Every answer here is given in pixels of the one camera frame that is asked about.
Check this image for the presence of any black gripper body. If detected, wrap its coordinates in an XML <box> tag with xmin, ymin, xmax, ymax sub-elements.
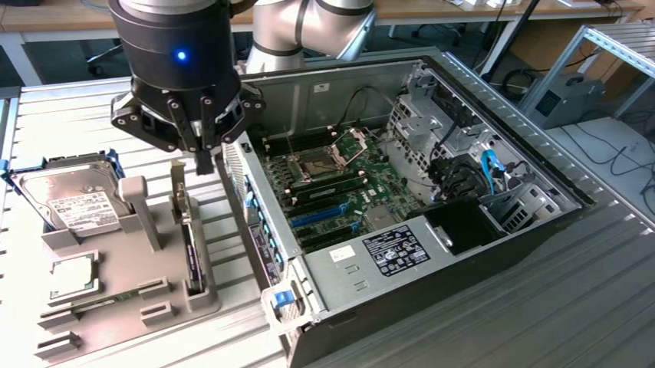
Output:
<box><xmin>109</xmin><ymin>0</ymin><xmax>243</xmax><ymax>101</ymax></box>

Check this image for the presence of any low-profile graphics card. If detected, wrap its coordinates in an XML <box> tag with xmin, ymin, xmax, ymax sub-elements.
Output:
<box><xmin>169</xmin><ymin>159</ymin><xmax>207</xmax><ymax>297</ymax></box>

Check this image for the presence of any thin socket locking lever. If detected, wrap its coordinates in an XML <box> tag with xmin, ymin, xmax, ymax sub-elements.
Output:
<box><xmin>281</xmin><ymin>124</ymin><xmax>297</xmax><ymax>158</ymax></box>

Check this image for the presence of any black office chair base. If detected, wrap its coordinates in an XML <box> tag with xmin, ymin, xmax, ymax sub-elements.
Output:
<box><xmin>389</xmin><ymin>22</ymin><xmax>469</xmax><ymax>48</ymax></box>
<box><xmin>86</xmin><ymin>38</ymin><xmax>127</xmax><ymax>76</ymax></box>

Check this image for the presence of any black RAM slot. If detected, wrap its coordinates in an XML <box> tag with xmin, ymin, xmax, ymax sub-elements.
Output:
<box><xmin>262</xmin><ymin>128</ymin><xmax>334</xmax><ymax>143</ymax></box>
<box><xmin>265</xmin><ymin>132</ymin><xmax>337</xmax><ymax>148</ymax></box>
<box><xmin>266</xmin><ymin>136</ymin><xmax>338</xmax><ymax>153</ymax></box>
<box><xmin>267</xmin><ymin>140</ymin><xmax>341</xmax><ymax>157</ymax></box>

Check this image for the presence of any CPU socket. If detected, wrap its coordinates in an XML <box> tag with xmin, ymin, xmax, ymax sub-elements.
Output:
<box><xmin>286</xmin><ymin>147</ymin><xmax>335</xmax><ymax>182</ymax></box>

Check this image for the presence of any metal socket cover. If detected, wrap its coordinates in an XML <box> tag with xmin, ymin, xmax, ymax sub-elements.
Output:
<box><xmin>330</xmin><ymin>128</ymin><xmax>372</xmax><ymax>162</ymax></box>

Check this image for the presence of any blue card retainer strip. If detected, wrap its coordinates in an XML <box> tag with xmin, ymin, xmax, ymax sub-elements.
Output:
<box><xmin>243</xmin><ymin>189</ymin><xmax>286</xmax><ymax>271</ymax></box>

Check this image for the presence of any silver hard disk drive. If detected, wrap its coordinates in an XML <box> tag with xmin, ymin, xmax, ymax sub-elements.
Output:
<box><xmin>10</xmin><ymin>155</ymin><xmax>127</xmax><ymax>237</ymax></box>

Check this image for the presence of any black labelled RAM stick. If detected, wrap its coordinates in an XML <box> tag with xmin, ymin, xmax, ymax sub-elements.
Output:
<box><xmin>295</xmin><ymin>182</ymin><xmax>368</xmax><ymax>205</ymax></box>

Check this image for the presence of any blue disk caddy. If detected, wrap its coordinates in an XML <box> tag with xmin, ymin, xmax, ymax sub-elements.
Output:
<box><xmin>0</xmin><ymin>148</ymin><xmax>127</xmax><ymax>186</ymax></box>

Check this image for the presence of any blue expansion slot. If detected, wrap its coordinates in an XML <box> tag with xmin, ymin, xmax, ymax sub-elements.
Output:
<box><xmin>290</xmin><ymin>205</ymin><xmax>350</xmax><ymax>228</ymax></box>

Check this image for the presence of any green Dell motherboard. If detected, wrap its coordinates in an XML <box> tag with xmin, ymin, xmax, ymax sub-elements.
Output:
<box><xmin>259</xmin><ymin>125</ymin><xmax>438</xmax><ymax>255</ymax></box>

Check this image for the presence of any silver disk bay cage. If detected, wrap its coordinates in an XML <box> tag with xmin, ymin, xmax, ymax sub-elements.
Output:
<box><xmin>386</xmin><ymin>63</ymin><xmax>585</xmax><ymax>235</ymax></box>

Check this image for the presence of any black slot with blue latch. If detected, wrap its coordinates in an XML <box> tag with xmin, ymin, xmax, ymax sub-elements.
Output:
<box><xmin>295</xmin><ymin>222</ymin><xmax>361</xmax><ymax>241</ymax></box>

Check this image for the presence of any black expansion slot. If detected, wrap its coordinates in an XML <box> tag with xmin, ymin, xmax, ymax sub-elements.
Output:
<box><xmin>301</xmin><ymin>232</ymin><xmax>364</xmax><ymax>250</ymax></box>

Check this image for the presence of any grey parts rack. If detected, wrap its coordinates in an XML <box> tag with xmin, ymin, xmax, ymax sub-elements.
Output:
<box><xmin>34</xmin><ymin>175</ymin><xmax>222</xmax><ymax>363</ymax></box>

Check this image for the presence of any silver chipset heatsink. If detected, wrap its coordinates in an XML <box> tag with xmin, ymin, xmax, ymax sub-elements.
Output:
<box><xmin>366</xmin><ymin>206</ymin><xmax>408</xmax><ymax>228</ymax></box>

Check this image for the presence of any silver CPU chip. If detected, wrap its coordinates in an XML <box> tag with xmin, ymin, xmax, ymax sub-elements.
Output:
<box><xmin>49</xmin><ymin>256</ymin><xmax>102</xmax><ymax>300</ymax></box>

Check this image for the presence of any green RAM stick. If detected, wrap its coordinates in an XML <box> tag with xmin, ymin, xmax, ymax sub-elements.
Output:
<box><xmin>41</xmin><ymin>289</ymin><xmax>143</xmax><ymax>319</ymax></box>

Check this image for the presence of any silver power supply unit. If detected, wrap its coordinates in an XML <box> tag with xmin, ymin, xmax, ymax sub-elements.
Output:
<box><xmin>302</xmin><ymin>214</ymin><xmax>457</xmax><ymax>312</ymax></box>

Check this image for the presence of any black slanted pole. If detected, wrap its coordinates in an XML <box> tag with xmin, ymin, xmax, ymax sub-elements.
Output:
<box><xmin>481</xmin><ymin>0</ymin><xmax>544</xmax><ymax>77</ymax></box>

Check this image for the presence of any open black PC case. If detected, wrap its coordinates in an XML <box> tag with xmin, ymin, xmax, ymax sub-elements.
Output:
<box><xmin>214</xmin><ymin>46</ymin><xmax>598</xmax><ymax>368</ymax></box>

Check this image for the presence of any grey equipment box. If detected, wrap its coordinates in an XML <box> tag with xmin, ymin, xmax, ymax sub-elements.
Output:
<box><xmin>532</xmin><ymin>72</ymin><xmax>609</xmax><ymax>130</ymax></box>

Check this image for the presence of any thick black wire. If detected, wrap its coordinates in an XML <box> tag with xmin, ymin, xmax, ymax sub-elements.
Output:
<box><xmin>341</xmin><ymin>86</ymin><xmax>397</xmax><ymax>127</ymax></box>

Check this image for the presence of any wooden desk white frame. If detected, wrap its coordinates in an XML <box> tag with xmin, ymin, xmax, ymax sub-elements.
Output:
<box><xmin>0</xmin><ymin>0</ymin><xmax>255</xmax><ymax>87</ymax></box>
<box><xmin>377</xmin><ymin>0</ymin><xmax>645</xmax><ymax>77</ymax></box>

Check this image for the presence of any black power wire bundle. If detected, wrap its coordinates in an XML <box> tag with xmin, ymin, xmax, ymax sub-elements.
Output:
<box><xmin>429</xmin><ymin>156</ymin><xmax>486</xmax><ymax>202</ymax></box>

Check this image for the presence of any blue disk wire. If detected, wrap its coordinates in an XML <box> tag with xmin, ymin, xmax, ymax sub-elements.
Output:
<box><xmin>480</xmin><ymin>148</ymin><xmax>502</xmax><ymax>196</ymax></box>

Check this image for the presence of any coiled black cable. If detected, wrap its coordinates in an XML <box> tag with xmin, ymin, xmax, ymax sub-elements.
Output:
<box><xmin>500</xmin><ymin>67</ymin><xmax>538</xmax><ymax>97</ymax></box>

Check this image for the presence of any loose black cable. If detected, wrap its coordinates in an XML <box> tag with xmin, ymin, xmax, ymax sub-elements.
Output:
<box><xmin>561</xmin><ymin>124</ymin><xmax>655</xmax><ymax>177</ymax></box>

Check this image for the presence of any aluminium frame table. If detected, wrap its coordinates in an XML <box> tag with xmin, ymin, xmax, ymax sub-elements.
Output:
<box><xmin>517</xmin><ymin>21</ymin><xmax>655</xmax><ymax>120</ymax></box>

